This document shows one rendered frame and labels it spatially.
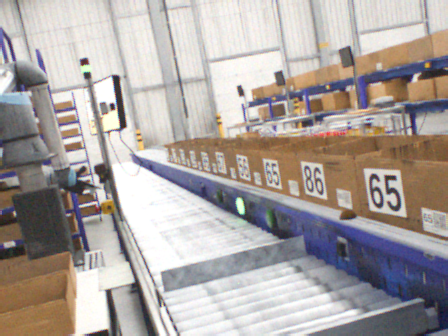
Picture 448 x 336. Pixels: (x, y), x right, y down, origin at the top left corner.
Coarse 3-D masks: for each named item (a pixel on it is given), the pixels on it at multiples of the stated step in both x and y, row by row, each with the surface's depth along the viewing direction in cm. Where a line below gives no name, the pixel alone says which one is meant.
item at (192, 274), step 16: (288, 240) 162; (224, 256) 159; (240, 256) 160; (256, 256) 161; (272, 256) 162; (288, 256) 163; (304, 256) 164; (160, 272) 156; (176, 272) 157; (192, 272) 158; (208, 272) 159; (224, 272) 160; (240, 272) 161; (176, 288) 158
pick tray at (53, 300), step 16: (0, 288) 158; (16, 288) 158; (32, 288) 159; (48, 288) 160; (64, 288) 161; (0, 304) 158; (16, 304) 159; (32, 304) 160; (48, 304) 133; (64, 304) 134; (0, 320) 131; (16, 320) 132; (32, 320) 133; (48, 320) 134; (64, 320) 135
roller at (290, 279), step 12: (288, 276) 146; (300, 276) 145; (312, 276) 145; (240, 288) 145; (252, 288) 144; (264, 288) 143; (204, 300) 142; (216, 300) 142; (168, 312) 143; (180, 312) 140
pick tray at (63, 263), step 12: (24, 264) 189; (36, 264) 190; (48, 264) 191; (60, 264) 191; (72, 264) 180; (0, 276) 188; (12, 276) 188; (24, 276) 189; (36, 276) 190; (48, 276) 164; (72, 276) 167
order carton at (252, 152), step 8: (304, 136) 236; (312, 136) 227; (320, 136) 220; (256, 144) 252; (264, 144) 252; (272, 144) 253; (280, 144) 254; (240, 152) 238; (248, 152) 226; (256, 152) 215; (248, 160) 229; (256, 160) 218; (256, 168) 220; (248, 184) 238; (256, 184) 226; (264, 184) 215
